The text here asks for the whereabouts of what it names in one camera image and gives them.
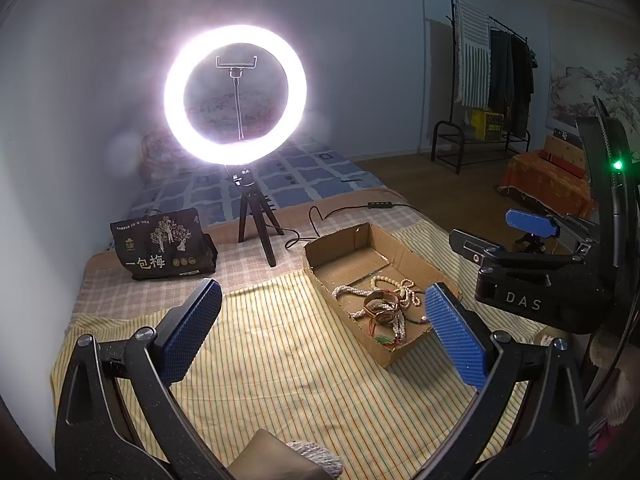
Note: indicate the landscape wall painting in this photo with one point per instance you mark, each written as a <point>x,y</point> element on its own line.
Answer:
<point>585,70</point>

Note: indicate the grey fuzzy cloth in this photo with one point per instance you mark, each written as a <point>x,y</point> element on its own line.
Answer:
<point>320,455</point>

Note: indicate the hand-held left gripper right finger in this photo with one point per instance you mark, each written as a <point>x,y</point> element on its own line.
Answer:
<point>457,340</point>

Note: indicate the patterned round pillow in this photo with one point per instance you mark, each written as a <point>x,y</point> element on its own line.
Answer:
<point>155,155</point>

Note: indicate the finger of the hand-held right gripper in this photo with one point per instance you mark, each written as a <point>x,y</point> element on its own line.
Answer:
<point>500,256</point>
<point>530,222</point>

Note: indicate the tan cloth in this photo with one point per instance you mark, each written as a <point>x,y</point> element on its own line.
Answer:
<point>270,462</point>

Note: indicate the yellow box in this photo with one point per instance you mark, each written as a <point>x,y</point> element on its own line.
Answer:
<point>486,124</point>

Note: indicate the cardboard box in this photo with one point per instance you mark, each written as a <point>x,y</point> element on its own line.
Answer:
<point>350,245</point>

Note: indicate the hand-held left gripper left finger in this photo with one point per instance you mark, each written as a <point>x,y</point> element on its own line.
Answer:
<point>195,330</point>

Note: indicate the person's right forearm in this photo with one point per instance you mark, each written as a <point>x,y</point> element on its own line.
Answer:
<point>620,390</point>

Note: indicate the red wooden box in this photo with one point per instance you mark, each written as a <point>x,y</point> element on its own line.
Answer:
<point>565,157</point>

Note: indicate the dark hanging clothes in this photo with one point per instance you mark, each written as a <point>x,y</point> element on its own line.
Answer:
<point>510,80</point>

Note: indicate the striped yellow cloth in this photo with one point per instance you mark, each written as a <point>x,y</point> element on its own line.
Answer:
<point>300,360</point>

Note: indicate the black printed bag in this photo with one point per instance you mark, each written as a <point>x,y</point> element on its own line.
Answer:
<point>160,245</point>

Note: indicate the orange cloth covered table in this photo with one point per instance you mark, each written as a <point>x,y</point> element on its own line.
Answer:
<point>540,185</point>

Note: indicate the metal phone holder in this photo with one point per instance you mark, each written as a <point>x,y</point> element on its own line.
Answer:
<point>236,62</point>

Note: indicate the black clothes rack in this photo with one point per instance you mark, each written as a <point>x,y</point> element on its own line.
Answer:
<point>452,60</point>

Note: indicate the single pearl pendant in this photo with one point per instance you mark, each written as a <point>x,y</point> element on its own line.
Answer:
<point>424,318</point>

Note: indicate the blue patterned bed sheet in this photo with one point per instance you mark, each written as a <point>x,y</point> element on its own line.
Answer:
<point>300,175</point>

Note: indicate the checked pink blanket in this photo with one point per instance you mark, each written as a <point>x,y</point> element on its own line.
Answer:
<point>250,270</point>

